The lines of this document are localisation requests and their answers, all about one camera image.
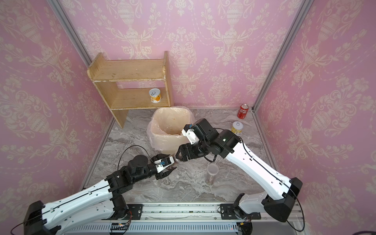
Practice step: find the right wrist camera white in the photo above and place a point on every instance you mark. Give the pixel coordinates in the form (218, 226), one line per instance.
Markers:
(190, 131)

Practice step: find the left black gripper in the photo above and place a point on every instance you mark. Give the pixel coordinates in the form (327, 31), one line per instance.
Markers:
(161, 176)

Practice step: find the yellow white can on shelf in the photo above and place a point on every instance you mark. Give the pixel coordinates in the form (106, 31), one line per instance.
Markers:
(155, 95)

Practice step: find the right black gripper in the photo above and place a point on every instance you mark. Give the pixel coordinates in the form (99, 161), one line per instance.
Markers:
(184, 148)

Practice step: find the small circuit board with wires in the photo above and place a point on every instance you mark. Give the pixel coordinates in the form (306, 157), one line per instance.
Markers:
(119, 228)

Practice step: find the clear plastic bin liner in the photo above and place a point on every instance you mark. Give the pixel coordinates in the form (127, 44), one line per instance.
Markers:
(152, 132)

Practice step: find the right clear jar flower tea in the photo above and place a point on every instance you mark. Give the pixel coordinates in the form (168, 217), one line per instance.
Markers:
(212, 171)

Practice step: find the red cola can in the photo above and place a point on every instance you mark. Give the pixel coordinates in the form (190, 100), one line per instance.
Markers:
(243, 110)

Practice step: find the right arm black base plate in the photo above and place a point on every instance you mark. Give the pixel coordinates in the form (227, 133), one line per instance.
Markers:
(229, 212)

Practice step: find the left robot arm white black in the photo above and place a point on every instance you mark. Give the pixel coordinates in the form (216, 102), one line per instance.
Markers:
(103, 200)

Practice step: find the yellow white can on table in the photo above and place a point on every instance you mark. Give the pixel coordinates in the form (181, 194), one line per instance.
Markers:
(237, 127)

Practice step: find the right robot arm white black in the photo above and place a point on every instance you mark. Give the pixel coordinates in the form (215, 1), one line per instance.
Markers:
(280, 192)

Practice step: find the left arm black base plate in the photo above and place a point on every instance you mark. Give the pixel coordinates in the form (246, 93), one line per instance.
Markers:
(135, 211)

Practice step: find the wooden two-tier shelf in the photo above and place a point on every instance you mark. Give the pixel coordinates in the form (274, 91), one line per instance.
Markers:
(124, 84)

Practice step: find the cream trash bin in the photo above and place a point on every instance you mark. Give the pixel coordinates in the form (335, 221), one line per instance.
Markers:
(167, 129)

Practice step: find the aluminium mounting rail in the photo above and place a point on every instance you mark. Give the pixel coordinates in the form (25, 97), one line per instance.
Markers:
(196, 218)

